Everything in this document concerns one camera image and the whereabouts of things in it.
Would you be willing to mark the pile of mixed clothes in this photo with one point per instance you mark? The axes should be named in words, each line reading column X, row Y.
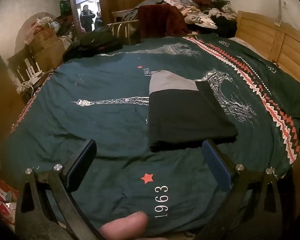
column 205, row 7

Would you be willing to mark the red cardboard box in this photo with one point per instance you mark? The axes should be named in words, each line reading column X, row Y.
column 0, row 195

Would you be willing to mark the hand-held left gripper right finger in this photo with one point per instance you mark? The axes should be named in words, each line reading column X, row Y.
column 218, row 165

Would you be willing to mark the wooden headboard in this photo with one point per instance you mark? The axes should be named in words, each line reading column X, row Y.
column 285, row 45

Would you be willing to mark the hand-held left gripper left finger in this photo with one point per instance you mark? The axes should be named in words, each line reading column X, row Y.
column 81, row 162

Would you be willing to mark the dark wooden cabinet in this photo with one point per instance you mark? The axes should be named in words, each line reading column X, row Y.
column 2, row 100

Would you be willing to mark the wooden chair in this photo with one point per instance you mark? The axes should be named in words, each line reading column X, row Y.
column 125, row 31

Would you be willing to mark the stack of cardboard boxes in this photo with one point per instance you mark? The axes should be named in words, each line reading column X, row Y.
column 46, row 47

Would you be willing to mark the white router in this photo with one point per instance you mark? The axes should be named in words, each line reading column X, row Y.
column 33, row 72

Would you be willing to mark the heap of bags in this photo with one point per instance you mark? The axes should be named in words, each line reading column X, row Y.
column 62, row 27

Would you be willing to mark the dark red cloth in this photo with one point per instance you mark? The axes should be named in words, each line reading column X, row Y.
column 172, row 17

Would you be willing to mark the teal printed bed sheet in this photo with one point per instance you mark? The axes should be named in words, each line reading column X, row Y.
column 102, row 110

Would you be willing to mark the black grey garment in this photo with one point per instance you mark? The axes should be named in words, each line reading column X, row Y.
column 185, row 115

